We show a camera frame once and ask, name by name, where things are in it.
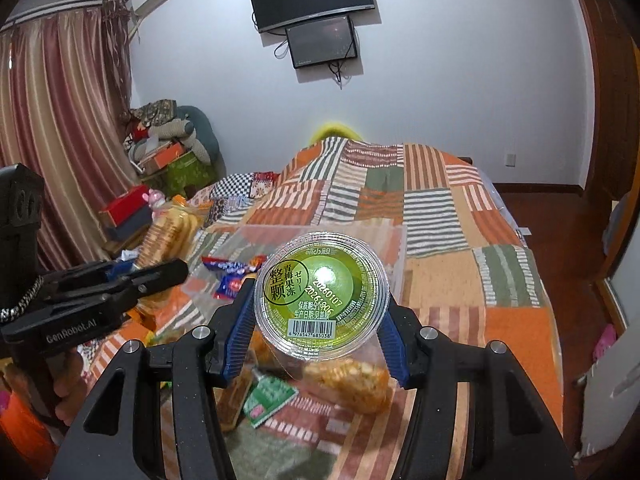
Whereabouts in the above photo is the long cracker pack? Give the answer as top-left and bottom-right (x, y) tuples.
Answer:
(129, 195), (203, 330)

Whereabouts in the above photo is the blue biscuit snack bag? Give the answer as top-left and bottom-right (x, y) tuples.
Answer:
(201, 255), (267, 300)

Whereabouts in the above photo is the clear plastic storage bin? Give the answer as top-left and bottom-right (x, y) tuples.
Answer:
(167, 222), (406, 362)

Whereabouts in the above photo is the green snack packet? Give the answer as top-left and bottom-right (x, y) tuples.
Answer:
(243, 370), (298, 428)

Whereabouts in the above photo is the peanut brittle clear pack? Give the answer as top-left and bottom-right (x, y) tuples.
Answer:
(303, 358), (393, 415)

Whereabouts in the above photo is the green jelly cup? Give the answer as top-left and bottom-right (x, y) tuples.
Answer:
(254, 231), (390, 362)

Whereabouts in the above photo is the person's hand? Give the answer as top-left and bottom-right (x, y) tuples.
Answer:
(4, 350), (88, 427)

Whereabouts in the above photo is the red box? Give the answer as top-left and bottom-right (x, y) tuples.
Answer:
(98, 184), (149, 228)

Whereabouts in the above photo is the pink plush toy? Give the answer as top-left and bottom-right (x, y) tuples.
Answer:
(142, 188), (166, 210)

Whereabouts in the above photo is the white decorated wardrobe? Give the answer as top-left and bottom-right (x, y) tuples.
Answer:
(579, 199), (640, 458)

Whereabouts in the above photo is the striped red gold curtain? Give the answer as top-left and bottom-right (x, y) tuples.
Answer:
(1, 0), (138, 270)

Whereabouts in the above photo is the patchwork orange green quilt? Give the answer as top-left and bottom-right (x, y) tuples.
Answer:
(88, 136), (563, 479)

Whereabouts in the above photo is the yellow object behind bed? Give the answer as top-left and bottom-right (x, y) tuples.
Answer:
(309, 122), (362, 145)

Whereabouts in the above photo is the wooden door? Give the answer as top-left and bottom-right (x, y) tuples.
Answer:
(578, 0), (639, 200)

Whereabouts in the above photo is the small black wall monitor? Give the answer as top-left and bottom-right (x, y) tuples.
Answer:
(285, 15), (358, 70)

